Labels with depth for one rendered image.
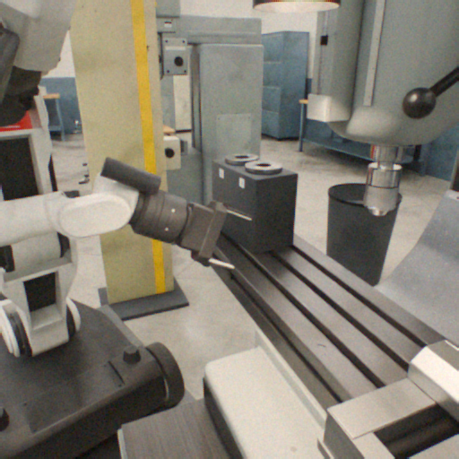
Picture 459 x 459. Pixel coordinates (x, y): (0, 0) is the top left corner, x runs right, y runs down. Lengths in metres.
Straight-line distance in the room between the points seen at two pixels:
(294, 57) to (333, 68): 7.43
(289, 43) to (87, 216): 7.36
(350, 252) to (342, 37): 2.20
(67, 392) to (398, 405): 0.91
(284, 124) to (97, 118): 6.07
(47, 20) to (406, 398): 0.65
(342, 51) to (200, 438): 0.66
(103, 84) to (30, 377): 1.42
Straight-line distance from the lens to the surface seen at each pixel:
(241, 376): 0.75
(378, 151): 0.58
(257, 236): 0.90
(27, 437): 1.13
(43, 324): 1.19
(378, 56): 0.49
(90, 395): 1.17
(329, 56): 0.49
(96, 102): 2.14
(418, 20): 0.48
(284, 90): 7.84
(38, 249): 1.00
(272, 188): 0.88
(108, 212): 0.63
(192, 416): 0.81
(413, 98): 0.42
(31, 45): 0.65
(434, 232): 0.98
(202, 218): 0.69
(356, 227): 2.53
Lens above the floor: 1.40
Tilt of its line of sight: 23 degrees down
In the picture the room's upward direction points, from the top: straight up
